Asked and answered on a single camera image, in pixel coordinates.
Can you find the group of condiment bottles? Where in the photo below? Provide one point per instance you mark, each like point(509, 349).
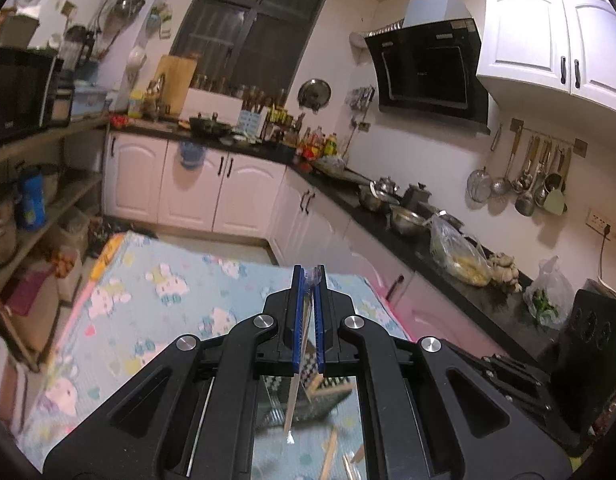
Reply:
point(313, 142)

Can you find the bunch of hanging metal tools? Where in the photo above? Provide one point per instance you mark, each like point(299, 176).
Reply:
point(363, 97)

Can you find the metal utensil rail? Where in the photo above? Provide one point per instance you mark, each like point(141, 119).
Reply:
point(516, 126)

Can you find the steel kettle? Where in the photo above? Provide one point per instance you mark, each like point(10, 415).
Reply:
point(387, 183)

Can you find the dark round pot lid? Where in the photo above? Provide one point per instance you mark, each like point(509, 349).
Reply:
point(314, 94)

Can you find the blue tin can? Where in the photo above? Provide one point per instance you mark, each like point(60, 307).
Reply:
point(30, 195)

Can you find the large grey pot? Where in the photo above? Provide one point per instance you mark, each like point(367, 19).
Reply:
point(18, 27)

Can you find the row of hanging kitchen utensils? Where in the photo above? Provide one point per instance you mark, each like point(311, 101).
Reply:
point(525, 200)

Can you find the yellow dish soap bottle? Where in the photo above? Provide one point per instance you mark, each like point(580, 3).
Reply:
point(135, 105)

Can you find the blue hanging pouch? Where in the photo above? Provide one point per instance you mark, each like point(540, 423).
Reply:
point(190, 155)

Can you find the white base kitchen cabinets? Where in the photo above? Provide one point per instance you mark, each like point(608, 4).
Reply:
point(138, 175)

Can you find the small hanging wall rack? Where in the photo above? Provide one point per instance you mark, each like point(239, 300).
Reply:
point(160, 17)

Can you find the dark kitchen window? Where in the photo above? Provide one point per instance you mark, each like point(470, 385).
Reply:
point(268, 40)

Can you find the rectangular wooden cutting board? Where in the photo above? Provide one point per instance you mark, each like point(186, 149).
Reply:
point(175, 80)

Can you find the green plastic utensil holder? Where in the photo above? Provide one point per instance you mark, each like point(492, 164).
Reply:
point(333, 392)

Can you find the black microwave oven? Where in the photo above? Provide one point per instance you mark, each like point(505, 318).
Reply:
point(18, 95)

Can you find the black kitchen countertop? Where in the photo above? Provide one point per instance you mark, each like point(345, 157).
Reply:
point(502, 317)

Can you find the plastic bag with greens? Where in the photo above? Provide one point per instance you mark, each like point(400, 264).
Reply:
point(547, 295)

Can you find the plastic bag with yellow food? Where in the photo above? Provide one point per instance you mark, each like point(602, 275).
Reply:
point(457, 255)

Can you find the pile of garlic bulbs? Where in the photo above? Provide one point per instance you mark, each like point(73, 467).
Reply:
point(505, 267)

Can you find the black range hood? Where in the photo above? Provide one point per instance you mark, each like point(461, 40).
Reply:
point(427, 75)

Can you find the cartoon cat printed blanket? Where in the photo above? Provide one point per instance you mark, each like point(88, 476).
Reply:
point(153, 320)

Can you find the pink plush blanket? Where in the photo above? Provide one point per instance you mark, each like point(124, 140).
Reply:
point(382, 300)

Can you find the bamboo chopstick pair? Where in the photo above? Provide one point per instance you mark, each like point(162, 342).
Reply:
point(292, 410)

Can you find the steel pot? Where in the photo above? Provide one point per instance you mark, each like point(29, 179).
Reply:
point(372, 200)

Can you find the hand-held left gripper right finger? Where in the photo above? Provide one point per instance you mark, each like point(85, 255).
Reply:
point(319, 350)

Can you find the wooden storage shelf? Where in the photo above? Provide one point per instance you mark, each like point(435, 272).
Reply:
point(48, 135)

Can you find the blue white cutlery holder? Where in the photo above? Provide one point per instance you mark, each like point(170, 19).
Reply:
point(249, 122)

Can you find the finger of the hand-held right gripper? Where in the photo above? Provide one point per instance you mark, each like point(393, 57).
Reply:
point(517, 375)

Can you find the white hanging scoop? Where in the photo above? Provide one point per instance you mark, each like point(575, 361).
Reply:
point(136, 57)

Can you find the white wall cabinet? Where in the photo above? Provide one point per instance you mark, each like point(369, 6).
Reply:
point(527, 35)

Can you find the wall socket with plug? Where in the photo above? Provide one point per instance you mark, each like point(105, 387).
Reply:
point(598, 220)

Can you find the blender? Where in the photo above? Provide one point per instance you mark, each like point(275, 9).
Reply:
point(73, 47)

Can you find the black wok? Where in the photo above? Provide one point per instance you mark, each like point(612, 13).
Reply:
point(208, 126)

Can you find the hanging steel bowl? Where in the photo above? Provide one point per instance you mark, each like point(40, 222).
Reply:
point(128, 2)

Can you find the row of glass jars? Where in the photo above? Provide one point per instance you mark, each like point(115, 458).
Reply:
point(238, 90)

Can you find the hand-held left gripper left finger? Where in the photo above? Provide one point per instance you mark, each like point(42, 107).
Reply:
point(299, 330)

